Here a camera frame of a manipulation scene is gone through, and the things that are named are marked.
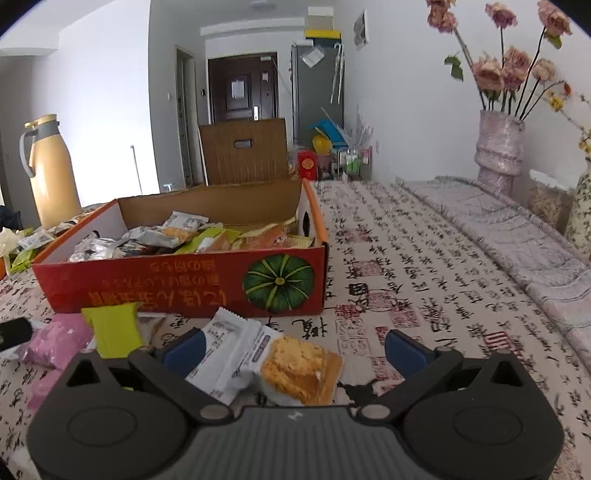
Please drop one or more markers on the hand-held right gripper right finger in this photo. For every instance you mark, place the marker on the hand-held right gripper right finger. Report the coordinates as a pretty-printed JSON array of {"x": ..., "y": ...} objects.
[{"x": 406, "y": 353}]

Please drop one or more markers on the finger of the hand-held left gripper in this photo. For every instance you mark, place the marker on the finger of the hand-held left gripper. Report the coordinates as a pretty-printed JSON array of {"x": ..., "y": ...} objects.
[{"x": 16, "y": 333}]

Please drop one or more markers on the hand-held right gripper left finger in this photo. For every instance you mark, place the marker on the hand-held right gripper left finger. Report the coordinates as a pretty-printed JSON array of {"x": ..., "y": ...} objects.
[{"x": 184, "y": 350}]

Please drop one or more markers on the pink snack packet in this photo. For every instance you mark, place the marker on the pink snack packet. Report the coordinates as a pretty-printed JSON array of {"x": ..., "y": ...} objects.
[
  {"x": 60, "y": 341},
  {"x": 44, "y": 390}
]

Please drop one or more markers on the white cake packet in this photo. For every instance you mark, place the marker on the white cake packet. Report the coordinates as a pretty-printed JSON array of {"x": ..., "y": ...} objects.
[{"x": 240, "y": 355}]

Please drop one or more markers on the red cardboard box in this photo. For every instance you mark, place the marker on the red cardboard box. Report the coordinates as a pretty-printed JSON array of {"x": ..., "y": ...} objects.
[{"x": 184, "y": 281}]

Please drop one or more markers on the green snack packet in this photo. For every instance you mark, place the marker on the green snack packet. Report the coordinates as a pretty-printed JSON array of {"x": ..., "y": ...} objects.
[{"x": 115, "y": 330}]

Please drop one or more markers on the small green packet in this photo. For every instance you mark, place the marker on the small green packet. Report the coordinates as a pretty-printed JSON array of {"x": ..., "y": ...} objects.
[{"x": 21, "y": 263}]

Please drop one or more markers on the white plastic bag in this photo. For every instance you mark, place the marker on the white plastic bag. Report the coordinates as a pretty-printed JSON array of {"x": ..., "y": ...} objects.
[{"x": 10, "y": 240}]

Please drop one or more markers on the black white snack packet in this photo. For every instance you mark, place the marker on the black white snack packet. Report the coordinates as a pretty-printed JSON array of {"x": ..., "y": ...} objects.
[{"x": 37, "y": 240}]

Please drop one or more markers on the pile of snack packets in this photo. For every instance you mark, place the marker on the pile of snack packets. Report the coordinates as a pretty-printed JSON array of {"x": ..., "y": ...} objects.
[{"x": 147, "y": 240}]

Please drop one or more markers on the yellow thermos jug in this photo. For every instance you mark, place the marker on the yellow thermos jug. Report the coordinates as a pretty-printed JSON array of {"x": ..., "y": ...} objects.
[{"x": 53, "y": 180}]

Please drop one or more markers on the grey striped cloth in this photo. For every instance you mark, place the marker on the grey striped cloth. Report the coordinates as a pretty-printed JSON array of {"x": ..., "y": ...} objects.
[{"x": 508, "y": 230}]

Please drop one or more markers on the clear storage jar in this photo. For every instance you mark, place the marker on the clear storage jar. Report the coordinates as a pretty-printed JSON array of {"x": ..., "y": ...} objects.
[{"x": 549, "y": 203}]

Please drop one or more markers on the red gift box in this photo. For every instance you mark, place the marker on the red gift box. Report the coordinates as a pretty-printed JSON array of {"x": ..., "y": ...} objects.
[{"x": 308, "y": 165}]

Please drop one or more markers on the pink wrapped vase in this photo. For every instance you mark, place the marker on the pink wrapped vase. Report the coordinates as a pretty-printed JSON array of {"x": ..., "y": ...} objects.
[{"x": 498, "y": 152}]

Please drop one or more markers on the blue plastic dustpan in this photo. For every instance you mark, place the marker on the blue plastic dustpan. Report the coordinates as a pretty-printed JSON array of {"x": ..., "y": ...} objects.
[{"x": 328, "y": 129}]

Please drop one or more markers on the grey refrigerator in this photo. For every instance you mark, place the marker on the grey refrigerator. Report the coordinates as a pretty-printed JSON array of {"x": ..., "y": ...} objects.
[{"x": 314, "y": 101}]

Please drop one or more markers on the dark brown door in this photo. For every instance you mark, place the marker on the dark brown door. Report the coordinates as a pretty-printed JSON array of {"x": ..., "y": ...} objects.
[{"x": 242, "y": 87}]

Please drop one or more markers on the white folded umbrella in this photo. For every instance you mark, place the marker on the white folded umbrella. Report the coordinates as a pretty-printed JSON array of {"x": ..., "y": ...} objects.
[{"x": 338, "y": 74}]

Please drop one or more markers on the dried pink roses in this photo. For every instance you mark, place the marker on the dried pink roses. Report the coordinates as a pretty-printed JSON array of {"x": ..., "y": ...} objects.
[{"x": 498, "y": 74}]

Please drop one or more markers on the yellow box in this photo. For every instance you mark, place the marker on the yellow box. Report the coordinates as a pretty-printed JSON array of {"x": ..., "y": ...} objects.
[{"x": 323, "y": 34}]

